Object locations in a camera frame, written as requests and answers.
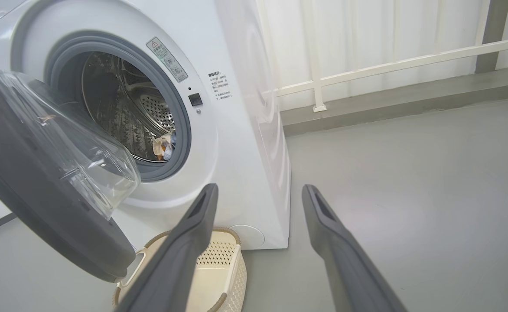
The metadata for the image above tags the grey washing machine door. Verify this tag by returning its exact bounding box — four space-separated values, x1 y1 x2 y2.
0 45 141 283

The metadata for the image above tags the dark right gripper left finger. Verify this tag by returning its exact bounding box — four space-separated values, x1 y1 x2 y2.
115 183 219 312

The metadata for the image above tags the white front-load washing machine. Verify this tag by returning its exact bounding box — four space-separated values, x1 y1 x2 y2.
0 0 291 251

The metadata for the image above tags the grey warning sticker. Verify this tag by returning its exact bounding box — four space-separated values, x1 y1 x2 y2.
146 37 189 83

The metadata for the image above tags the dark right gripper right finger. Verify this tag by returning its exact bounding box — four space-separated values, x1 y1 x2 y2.
302 184 408 312

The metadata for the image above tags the orange blue cream patterned garment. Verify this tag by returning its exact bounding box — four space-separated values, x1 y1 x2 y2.
152 132 177 162

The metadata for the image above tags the white metal railing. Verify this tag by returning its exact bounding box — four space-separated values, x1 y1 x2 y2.
276 0 508 113

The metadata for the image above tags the cream perforated laundry basket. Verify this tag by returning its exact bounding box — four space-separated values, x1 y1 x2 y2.
113 227 247 312

